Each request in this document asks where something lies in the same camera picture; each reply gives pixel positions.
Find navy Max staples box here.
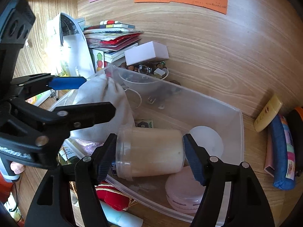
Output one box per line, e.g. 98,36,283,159
110,161,117,176

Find red velvet pouch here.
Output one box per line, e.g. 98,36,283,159
95,182,138,211

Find dark green glass bottle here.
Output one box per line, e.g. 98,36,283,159
58,145,80,165

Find white drawstring cloth pouch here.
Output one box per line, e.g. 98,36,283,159
69,73,136,144

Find clear jar of cotton pads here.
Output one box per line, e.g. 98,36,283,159
116,126,185,181

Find green flower acrylic block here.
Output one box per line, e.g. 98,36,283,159
135,119,154,128

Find teal tube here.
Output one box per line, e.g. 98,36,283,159
100,201,143,227

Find person's left hand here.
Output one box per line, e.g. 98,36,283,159
10,162,26,175

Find orange green lotion bottle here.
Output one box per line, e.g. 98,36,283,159
26,90,51,107

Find white paper sheets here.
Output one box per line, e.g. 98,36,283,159
47,13,95,79

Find fruit sticker sheet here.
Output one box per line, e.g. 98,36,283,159
96,51,104,71

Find pink round cosmetic jar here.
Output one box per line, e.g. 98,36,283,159
165,166,206,214

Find stack of books and cards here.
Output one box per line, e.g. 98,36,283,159
83,22,143,67

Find blue patterned pencil case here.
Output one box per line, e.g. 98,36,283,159
264,114,295,191

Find red white correction pen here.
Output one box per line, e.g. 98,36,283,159
100,20,121,25

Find white round lid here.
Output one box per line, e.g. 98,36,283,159
190,126,224,158

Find white bowl of trinkets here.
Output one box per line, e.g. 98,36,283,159
118,67,164,95

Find small white cardboard box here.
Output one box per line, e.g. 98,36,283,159
124,41,169,66

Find small yellow lotion bottle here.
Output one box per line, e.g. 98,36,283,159
253,94,283,132

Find black orange round case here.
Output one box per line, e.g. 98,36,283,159
286,107,303,177

